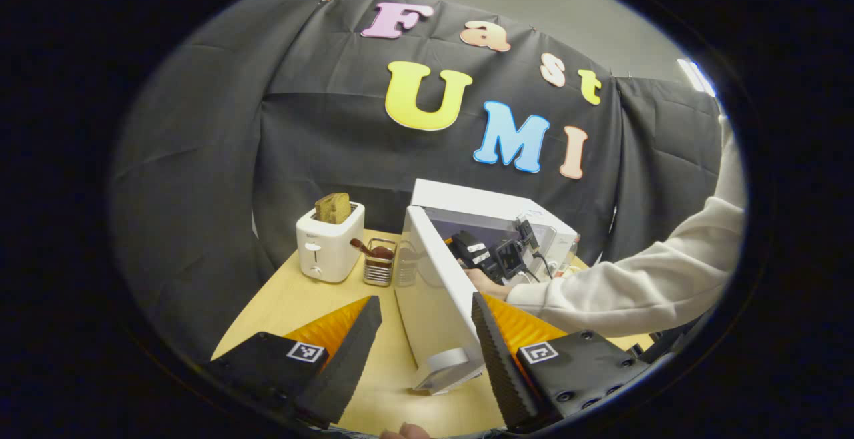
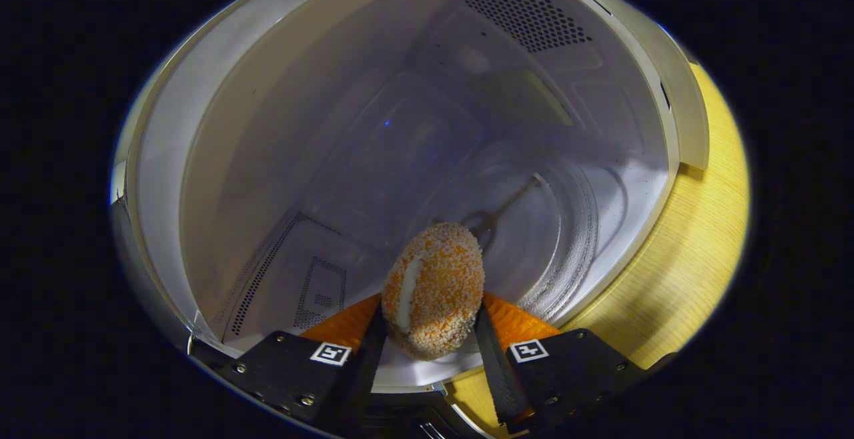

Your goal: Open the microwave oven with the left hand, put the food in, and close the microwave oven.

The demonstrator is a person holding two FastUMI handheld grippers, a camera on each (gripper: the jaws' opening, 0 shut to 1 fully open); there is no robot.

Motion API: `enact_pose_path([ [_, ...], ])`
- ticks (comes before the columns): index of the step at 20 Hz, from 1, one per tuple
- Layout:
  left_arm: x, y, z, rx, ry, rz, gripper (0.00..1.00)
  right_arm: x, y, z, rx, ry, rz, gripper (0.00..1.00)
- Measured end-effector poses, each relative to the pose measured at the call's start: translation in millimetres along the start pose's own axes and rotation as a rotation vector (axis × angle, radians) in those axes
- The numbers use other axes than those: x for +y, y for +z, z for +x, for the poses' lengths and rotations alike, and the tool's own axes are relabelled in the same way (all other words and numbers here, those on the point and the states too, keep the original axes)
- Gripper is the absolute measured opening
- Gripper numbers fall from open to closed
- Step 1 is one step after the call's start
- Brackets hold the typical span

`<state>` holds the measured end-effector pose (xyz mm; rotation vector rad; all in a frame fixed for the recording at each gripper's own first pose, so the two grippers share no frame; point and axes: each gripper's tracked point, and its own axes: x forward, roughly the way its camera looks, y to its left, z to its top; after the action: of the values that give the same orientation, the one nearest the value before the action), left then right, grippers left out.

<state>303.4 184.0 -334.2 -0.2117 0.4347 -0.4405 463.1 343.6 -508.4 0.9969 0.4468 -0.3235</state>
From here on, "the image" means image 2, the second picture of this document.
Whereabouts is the white microwave oven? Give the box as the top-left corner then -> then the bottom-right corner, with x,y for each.
110,0 -> 711,394

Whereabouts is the glass microwave turntable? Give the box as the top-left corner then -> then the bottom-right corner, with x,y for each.
400,144 -> 601,325

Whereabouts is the breaded orange croquette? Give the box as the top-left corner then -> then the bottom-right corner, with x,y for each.
381,222 -> 486,362

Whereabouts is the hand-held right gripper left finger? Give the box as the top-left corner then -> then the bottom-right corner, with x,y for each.
192,292 -> 389,428

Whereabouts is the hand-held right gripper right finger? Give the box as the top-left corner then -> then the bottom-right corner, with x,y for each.
472,292 -> 676,434

